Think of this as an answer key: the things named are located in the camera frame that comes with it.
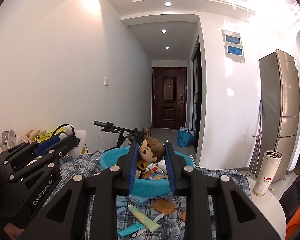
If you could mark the blue plaid cloth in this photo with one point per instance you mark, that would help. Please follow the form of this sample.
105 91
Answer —
172 226

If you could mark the white thermos cup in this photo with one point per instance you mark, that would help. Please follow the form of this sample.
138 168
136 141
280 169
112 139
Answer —
270 164

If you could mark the teal small tube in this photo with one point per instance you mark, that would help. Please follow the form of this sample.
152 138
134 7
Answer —
131 229

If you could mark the dark brown entrance door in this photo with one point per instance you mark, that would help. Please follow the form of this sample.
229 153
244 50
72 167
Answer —
169 97

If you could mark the blue shopping bag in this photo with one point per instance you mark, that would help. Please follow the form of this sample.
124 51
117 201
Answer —
185 137

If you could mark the white light switch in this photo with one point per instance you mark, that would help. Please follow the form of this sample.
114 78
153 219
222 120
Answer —
106 81

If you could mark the broom and dustpan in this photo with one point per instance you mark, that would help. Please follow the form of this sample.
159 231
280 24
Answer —
251 172

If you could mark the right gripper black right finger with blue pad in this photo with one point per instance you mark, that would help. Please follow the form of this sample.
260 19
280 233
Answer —
214 205

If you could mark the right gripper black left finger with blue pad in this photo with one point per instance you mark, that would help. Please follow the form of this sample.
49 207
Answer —
94 198

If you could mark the yellow bag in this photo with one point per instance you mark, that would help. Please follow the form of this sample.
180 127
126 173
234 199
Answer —
47 135

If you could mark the wall electrical panel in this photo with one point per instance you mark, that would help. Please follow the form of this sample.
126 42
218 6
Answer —
233 46

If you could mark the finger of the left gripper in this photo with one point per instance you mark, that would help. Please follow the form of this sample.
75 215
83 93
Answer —
50 142
18 172

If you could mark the blue plastic basin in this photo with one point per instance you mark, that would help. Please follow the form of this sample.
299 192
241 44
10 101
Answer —
142 187

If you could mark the green cosmetic tube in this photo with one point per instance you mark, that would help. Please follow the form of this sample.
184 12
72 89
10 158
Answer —
147 222

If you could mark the champagne refrigerator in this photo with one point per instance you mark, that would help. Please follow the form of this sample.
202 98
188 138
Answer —
280 97

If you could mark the orange chair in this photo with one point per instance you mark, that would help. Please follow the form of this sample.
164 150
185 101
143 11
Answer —
290 202

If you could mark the brown-haired doll figure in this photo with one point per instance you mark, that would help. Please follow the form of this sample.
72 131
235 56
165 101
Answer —
151 151

